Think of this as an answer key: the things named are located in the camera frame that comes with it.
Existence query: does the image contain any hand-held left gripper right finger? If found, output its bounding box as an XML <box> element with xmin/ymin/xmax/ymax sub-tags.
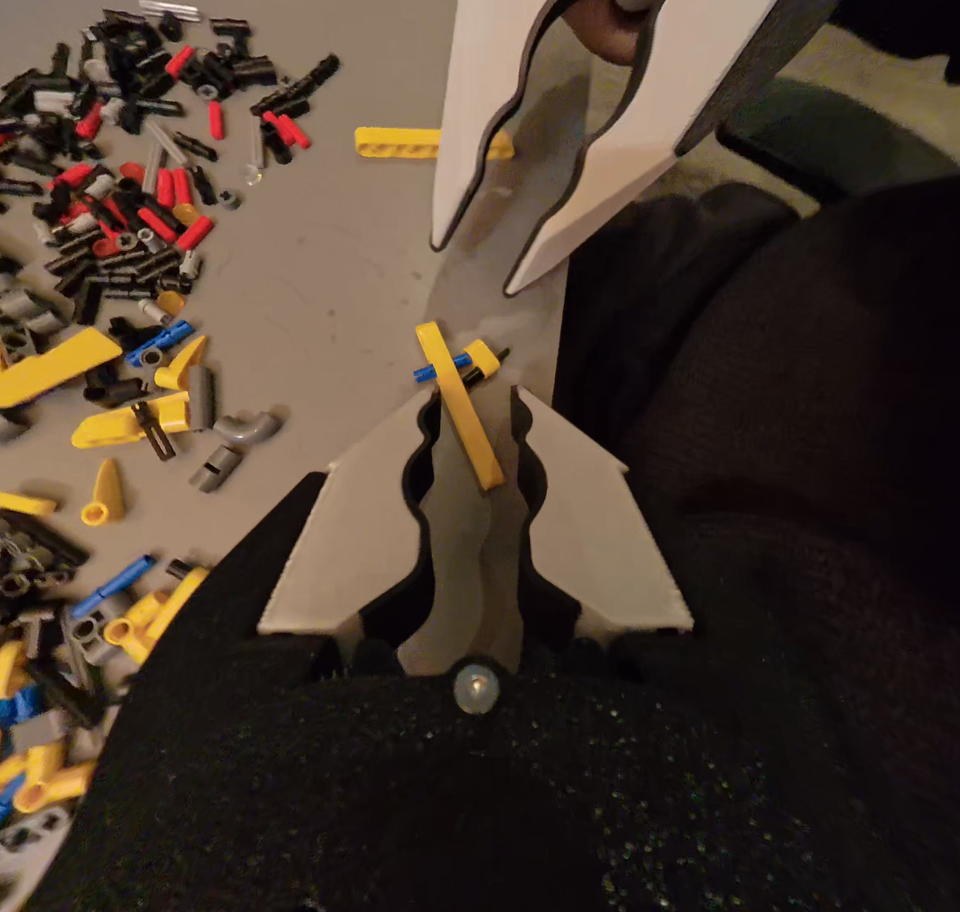
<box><xmin>510</xmin><ymin>385</ymin><xmax>695</xmax><ymax>654</ymax></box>

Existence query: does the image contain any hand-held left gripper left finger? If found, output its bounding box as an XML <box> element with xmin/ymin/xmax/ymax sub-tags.
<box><xmin>257</xmin><ymin>388</ymin><xmax>444</xmax><ymax>651</ymax></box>

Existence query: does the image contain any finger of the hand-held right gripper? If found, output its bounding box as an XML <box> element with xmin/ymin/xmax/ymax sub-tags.
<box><xmin>429</xmin><ymin>0</ymin><xmax>605</xmax><ymax>253</ymax></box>
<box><xmin>502</xmin><ymin>0</ymin><xmax>795</xmax><ymax>298</ymax></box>

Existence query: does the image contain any yellow holed beam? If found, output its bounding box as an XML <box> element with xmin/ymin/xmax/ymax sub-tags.
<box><xmin>354</xmin><ymin>126</ymin><xmax>516</xmax><ymax>162</ymax></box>
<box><xmin>414</xmin><ymin>321</ymin><xmax>506</xmax><ymax>492</ymax></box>

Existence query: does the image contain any grey elbow pipe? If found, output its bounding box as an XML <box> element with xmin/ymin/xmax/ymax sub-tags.
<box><xmin>213</xmin><ymin>411</ymin><xmax>283</xmax><ymax>447</ymax></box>

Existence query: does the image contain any person's right hand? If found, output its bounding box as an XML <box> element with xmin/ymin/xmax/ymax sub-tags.
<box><xmin>561</xmin><ymin>0</ymin><xmax>655</xmax><ymax>67</ymax></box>

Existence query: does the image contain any black chair armrest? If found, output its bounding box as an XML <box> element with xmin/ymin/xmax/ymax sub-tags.
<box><xmin>716</xmin><ymin>79</ymin><xmax>942</xmax><ymax>204</ymax></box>

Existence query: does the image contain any grey straight tube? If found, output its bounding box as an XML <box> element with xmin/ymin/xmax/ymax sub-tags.
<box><xmin>187</xmin><ymin>364</ymin><xmax>219</xmax><ymax>433</ymax></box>
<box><xmin>189</xmin><ymin>443</ymin><xmax>245</xmax><ymax>493</ymax></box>

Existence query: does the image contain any short blue pin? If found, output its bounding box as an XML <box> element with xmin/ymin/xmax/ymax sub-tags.
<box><xmin>412</xmin><ymin>353</ymin><xmax>474</xmax><ymax>383</ymax></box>

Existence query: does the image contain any black axle connector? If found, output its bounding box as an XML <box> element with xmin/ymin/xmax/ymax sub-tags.
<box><xmin>131</xmin><ymin>400</ymin><xmax>177</xmax><ymax>462</ymax></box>

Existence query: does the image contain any pile of yellow grey bricks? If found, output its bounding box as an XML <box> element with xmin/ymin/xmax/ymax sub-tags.
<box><xmin>0</xmin><ymin>319</ymin><xmax>286</xmax><ymax>853</ymax></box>

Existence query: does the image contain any person's black sweater torso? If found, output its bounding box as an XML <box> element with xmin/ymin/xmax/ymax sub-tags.
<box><xmin>555</xmin><ymin>177</ymin><xmax>960</xmax><ymax>912</ymax></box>

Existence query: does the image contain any yellow wedge piece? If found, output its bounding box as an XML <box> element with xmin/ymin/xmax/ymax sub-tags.
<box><xmin>153</xmin><ymin>336</ymin><xmax>209</xmax><ymax>392</ymax></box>

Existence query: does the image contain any yellow tooth piece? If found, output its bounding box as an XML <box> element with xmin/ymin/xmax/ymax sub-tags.
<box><xmin>81</xmin><ymin>458</ymin><xmax>127</xmax><ymax>527</ymax></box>

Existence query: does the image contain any yellow slotted panel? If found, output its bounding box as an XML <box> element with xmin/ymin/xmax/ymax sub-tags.
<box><xmin>71</xmin><ymin>390</ymin><xmax>192</xmax><ymax>450</ymax></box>

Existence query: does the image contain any long blue axle pin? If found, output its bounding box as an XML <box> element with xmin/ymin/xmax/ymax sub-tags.
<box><xmin>123</xmin><ymin>321</ymin><xmax>195</xmax><ymax>368</ymax></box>

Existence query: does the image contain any long yellow fairing panel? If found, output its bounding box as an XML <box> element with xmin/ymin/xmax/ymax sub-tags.
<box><xmin>0</xmin><ymin>327</ymin><xmax>123</xmax><ymax>409</ymax></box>

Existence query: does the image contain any pile of black red pins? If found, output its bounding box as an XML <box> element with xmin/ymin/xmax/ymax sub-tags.
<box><xmin>0</xmin><ymin>0</ymin><xmax>342</xmax><ymax>328</ymax></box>

